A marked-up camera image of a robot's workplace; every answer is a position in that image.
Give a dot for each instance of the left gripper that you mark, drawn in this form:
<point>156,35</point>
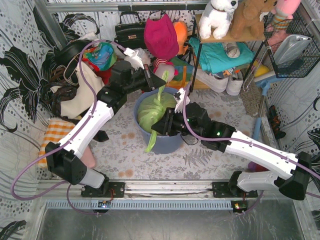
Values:
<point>150,80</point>

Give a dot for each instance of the red cloth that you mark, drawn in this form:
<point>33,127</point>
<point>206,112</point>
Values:
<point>105,75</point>

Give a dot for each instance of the pink glasses case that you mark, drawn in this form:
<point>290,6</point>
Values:
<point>88,158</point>

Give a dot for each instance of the silver foil pouch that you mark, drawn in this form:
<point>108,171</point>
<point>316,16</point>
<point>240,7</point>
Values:
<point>291,48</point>

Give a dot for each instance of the black hat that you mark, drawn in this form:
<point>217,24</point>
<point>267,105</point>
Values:
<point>66,55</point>

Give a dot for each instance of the colourful printed cloth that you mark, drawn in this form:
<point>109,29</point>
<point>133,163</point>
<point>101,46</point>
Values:
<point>101,57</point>

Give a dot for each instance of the brown teddy bear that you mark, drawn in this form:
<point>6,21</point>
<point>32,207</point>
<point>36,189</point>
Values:
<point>250,14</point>

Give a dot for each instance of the green trash bag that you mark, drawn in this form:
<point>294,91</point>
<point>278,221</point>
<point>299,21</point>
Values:
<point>155,112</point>

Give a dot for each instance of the rainbow striped cloth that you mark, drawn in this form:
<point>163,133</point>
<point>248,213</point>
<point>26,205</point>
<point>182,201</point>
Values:
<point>183,73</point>

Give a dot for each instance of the metal mounting rail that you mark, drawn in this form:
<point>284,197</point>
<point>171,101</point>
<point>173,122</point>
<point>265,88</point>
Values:
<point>159,195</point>

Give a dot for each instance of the white sneaker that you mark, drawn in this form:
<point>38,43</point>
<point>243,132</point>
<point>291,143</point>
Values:
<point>235,82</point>

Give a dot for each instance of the white plush dog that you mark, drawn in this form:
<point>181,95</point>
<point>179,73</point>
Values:
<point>216,18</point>

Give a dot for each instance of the black wire basket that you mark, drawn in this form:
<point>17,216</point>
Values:
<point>308,59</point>

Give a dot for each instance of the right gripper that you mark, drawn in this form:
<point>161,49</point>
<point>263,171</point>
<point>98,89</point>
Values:
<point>169,122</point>

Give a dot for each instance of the teal folded cloth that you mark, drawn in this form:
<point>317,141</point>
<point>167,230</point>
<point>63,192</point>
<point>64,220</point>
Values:
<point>214,59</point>

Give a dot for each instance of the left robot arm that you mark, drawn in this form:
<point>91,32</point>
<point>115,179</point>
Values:
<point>64,158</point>

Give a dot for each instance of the blue-grey trash bin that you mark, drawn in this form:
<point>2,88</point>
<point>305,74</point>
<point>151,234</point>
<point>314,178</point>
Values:
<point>162,145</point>

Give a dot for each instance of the magenta cloth bag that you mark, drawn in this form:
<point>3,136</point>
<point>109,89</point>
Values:
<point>160,38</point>

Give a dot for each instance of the orange plush toy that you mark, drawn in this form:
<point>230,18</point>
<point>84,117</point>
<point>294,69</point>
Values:
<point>181,30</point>

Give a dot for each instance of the black leather handbag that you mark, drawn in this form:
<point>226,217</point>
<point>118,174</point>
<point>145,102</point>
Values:
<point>130,35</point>

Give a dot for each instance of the pink plush toy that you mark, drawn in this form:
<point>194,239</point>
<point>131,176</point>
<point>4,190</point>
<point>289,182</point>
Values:
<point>283,13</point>

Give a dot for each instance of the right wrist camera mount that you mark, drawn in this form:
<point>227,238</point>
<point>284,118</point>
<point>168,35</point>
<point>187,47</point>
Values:
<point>181,100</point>

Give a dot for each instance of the pink white plush doll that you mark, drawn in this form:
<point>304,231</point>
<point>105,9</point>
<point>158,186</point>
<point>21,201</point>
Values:
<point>164,69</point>

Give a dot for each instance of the grey small plush ball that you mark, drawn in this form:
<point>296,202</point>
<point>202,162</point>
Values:
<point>232,50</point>

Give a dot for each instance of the orange checked towel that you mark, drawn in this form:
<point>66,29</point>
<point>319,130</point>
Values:
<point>56,130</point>

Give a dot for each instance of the white fluffy plush lamb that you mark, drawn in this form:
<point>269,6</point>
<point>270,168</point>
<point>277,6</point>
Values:
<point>146,60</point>

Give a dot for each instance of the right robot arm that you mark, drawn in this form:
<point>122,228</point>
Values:
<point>287,172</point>

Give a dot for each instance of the cream canvas tote bag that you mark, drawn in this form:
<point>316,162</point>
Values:
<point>70,101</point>

